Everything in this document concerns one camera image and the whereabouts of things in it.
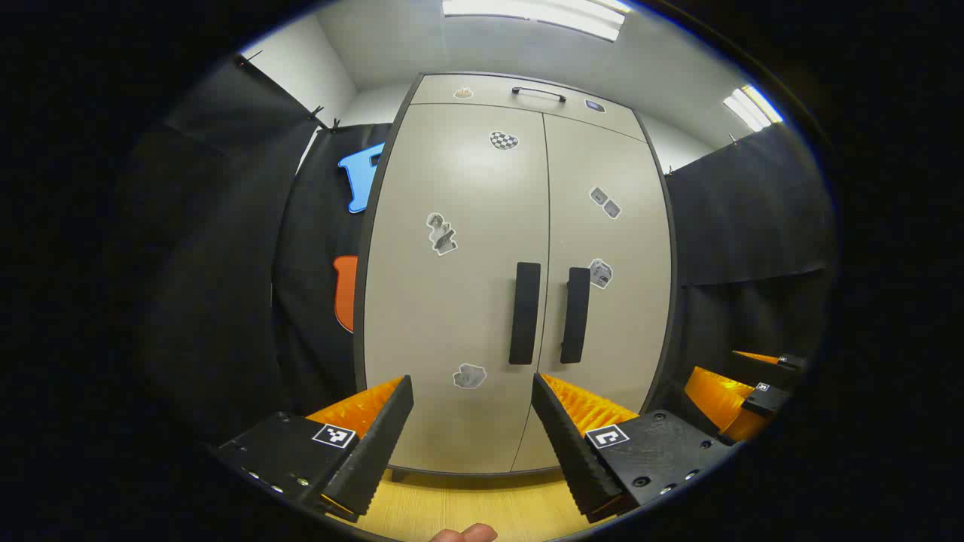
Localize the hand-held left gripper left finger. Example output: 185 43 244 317
215 374 415 524

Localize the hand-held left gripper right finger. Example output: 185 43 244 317
531 373 739 524

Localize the beige cabinet door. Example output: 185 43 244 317
512 113 673 473
364 103 551 475

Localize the black door handle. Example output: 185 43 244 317
560 266 592 364
509 262 541 366

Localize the beige double-door shoe cabinet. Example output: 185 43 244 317
352 72 679 484

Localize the beige cabinet top drawer front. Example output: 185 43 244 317
410 74 647 142

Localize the small ceiling light panel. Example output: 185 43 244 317
723 84 784 132

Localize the long ceiling light panel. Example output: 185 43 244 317
441 0 633 42

